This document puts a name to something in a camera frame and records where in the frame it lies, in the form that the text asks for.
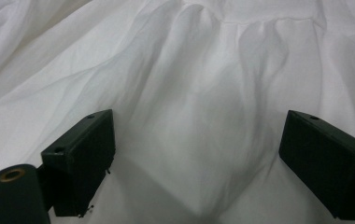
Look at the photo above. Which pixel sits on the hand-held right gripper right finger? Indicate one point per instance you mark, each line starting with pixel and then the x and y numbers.
pixel 322 161

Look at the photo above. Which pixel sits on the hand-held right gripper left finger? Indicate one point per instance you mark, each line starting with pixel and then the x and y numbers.
pixel 82 161

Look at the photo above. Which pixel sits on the white cloth garment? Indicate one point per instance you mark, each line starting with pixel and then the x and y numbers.
pixel 197 77

